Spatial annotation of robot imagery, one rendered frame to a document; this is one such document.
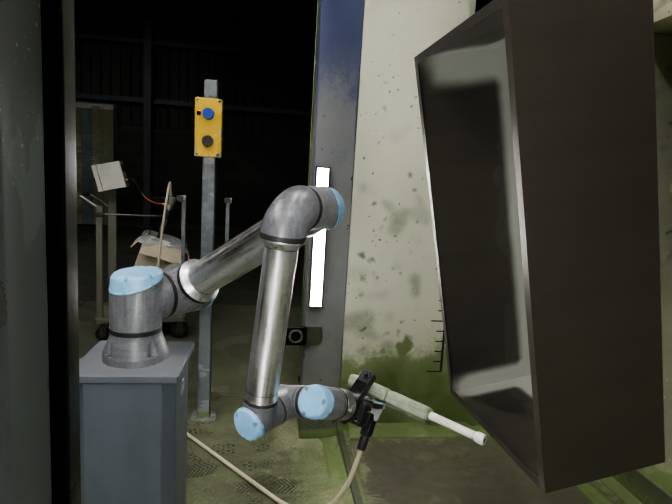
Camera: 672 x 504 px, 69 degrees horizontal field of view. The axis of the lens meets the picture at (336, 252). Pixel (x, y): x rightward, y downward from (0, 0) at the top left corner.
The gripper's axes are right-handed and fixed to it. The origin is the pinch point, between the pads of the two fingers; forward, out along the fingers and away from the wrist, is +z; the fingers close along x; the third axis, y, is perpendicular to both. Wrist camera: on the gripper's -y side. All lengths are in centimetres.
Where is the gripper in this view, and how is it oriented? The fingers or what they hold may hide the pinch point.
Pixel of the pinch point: (378, 401)
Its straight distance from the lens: 168.9
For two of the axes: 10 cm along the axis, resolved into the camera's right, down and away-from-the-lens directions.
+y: -3.3, 9.3, -1.2
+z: 5.5, 3.0, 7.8
